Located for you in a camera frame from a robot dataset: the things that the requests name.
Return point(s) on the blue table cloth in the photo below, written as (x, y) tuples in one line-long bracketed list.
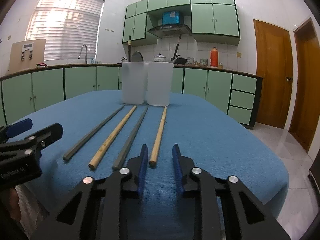
[(216, 143)]

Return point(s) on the orange thermos jug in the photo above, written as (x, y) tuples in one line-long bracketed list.
[(214, 57)]

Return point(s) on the person's hand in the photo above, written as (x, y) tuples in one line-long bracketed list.
[(14, 208)]

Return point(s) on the glass jars on counter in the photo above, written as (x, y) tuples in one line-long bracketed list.
[(202, 63)]

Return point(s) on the light wooden chopstick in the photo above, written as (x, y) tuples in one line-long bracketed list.
[(157, 143), (106, 144)]

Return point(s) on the blue box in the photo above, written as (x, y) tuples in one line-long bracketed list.
[(171, 17)]

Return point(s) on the black chopstick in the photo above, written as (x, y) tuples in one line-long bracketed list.
[(177, 46)]

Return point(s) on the green upper kitchen cabinets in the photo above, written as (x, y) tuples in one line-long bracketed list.
[(213, 21)]

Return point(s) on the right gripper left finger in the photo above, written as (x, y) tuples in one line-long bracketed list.
[(96, 209)]

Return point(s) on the black wok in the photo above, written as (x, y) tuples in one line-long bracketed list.
[(177, 59)]

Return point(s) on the black plastic spoon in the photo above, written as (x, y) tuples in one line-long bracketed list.
[(137, 57)]

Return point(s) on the white cooking pot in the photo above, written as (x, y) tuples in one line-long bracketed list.
[(159, 58)]

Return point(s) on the window blinds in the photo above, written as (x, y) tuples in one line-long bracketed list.
[(70, 27)]

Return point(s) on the grey chopstick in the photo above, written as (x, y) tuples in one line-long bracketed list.
[(120, 160), (74, 149)]

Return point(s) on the green lower kitchen cabinets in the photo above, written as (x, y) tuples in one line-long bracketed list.
[(236, 94)]

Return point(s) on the dark blue chopstick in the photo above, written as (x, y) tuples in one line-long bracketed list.
[(129, 48)]

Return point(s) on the brown wooden door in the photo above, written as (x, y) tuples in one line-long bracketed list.
[(275, 66), (306, 111)]

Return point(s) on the white plastic utensil holder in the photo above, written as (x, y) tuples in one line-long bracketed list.
[(146, 82)]

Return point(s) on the green kitchen cabinets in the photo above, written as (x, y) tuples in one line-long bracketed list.
[(213, 21), (236, 94)]

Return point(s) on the cardboard box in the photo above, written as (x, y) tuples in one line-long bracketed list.
[(26, 55)]

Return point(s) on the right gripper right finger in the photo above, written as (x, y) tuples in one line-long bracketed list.
[(223, 207)]

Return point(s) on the black range hood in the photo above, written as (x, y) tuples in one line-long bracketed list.
[(168, 30)]

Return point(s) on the red cloth on counter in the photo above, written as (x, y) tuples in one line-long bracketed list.
[(41, 65)]

